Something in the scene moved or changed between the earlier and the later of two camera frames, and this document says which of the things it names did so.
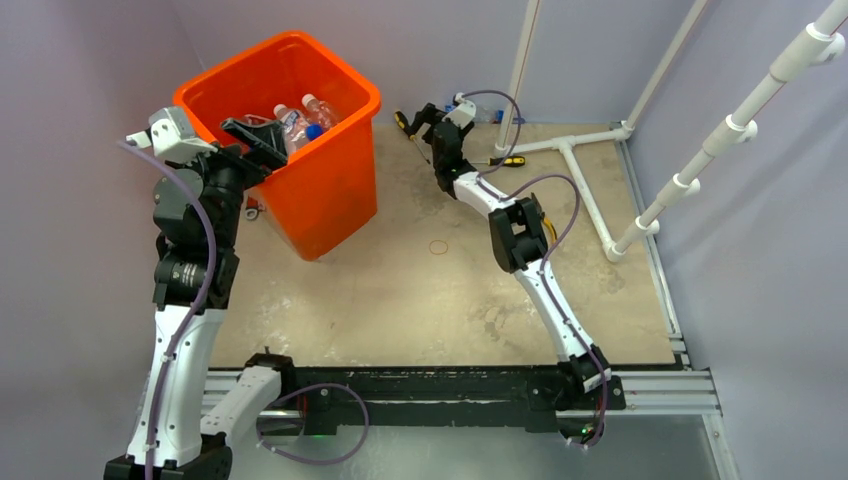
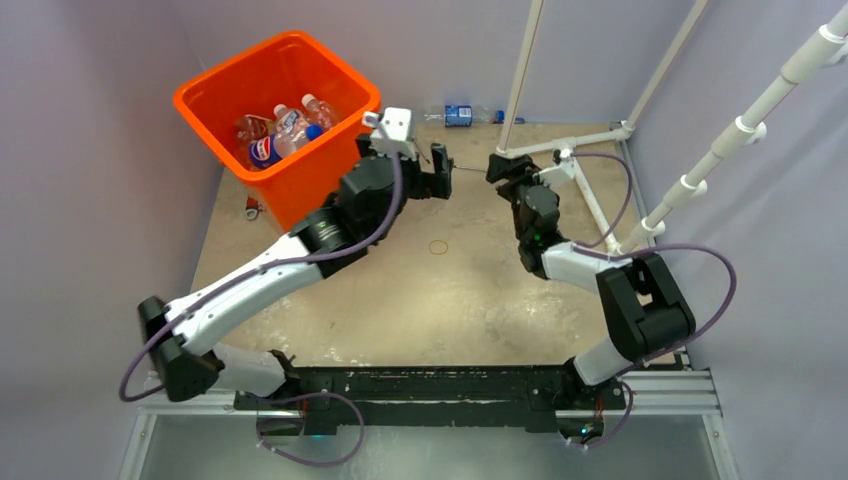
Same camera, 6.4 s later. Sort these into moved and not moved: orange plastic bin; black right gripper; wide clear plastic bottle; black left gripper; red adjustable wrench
Moved: black left gripper; black right gripper
Not moved: red adjustable wrench; wide clear plastic bottle; orange plastic bin
